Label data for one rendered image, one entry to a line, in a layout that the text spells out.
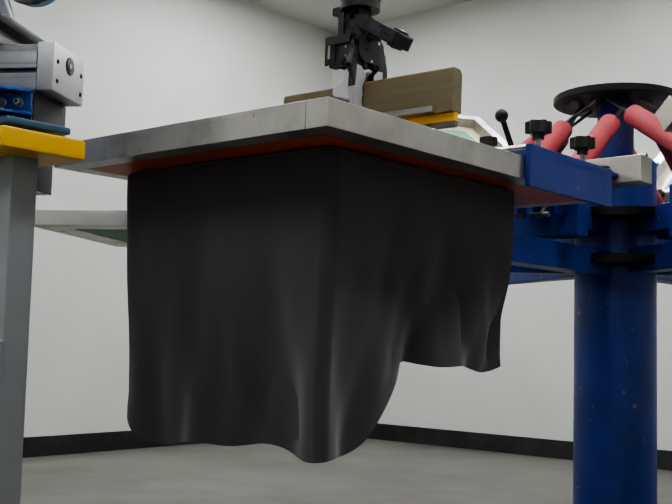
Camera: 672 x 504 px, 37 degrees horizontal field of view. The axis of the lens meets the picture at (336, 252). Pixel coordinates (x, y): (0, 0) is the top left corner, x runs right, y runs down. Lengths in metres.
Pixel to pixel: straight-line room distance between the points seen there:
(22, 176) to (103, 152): 0.20
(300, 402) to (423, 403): 5.56
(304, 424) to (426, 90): 0.63
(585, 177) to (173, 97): 4.97
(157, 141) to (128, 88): 4.87
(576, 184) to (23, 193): 0.91
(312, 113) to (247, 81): 5.79
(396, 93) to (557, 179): 0.31
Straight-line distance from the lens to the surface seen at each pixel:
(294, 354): 1.41
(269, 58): 7.26
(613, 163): 1.96
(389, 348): 1.47
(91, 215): 2.56
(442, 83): 1.70
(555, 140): 2.48
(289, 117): 1.31
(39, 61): 1.94
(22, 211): 1.43
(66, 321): 5.97
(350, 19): 1.86
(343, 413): 1.42
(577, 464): 2.59
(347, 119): 1.30
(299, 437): 1.40
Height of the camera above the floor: 0.69
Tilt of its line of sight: 5 degrees up
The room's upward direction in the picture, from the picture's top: 2 degrees clockwise
